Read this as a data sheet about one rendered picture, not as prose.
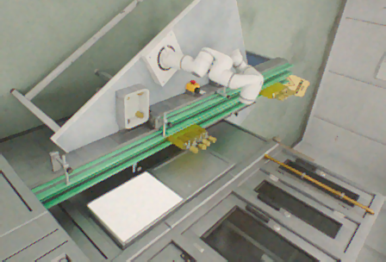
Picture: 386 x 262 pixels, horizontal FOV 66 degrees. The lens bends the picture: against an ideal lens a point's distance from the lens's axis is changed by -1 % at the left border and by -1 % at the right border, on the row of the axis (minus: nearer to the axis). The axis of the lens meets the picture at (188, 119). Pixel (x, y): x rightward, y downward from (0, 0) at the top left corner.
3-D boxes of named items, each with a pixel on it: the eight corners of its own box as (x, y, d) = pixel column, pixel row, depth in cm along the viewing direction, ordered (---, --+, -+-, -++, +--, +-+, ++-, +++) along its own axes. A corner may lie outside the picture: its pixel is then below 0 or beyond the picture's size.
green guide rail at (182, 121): (159, 128, 192) (168, 134, 188) (159, 127, 192) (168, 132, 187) (285, 70, 308) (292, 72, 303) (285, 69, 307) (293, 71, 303)
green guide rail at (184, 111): (160, 118, 189) (169, 123, 184) (160, 116, 188) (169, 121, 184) (287, 63, 304) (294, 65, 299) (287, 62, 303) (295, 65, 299)
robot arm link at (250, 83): (224, 93, 161) (249, 104, 156) (232, 70, 154) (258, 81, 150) (233, 87, 172) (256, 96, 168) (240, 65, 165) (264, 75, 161)
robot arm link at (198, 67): (176, 66, 168) (198, 72, 159) (188, 47, 171) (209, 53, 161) (184, 75, 176) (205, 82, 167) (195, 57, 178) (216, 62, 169)
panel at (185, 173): (84, 208, 156) (122, 249, 137) (83, 204, 155) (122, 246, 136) (196, 144, 216) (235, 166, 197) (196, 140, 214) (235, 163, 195)
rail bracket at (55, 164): (46, 168, 153) (68, 191, 140) (40, 141, 144) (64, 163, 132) (55, 164, 156) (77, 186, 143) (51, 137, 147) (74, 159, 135)
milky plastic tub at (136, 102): (117, 124, 181) (126, 130, 176) (115, 90, 170) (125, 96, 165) (140, 115, 193) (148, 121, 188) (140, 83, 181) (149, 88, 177)
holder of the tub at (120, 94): (117, 131, 184) (125, 136, 180) (115, 90, 170) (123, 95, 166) (139, 121, 196) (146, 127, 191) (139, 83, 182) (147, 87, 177)
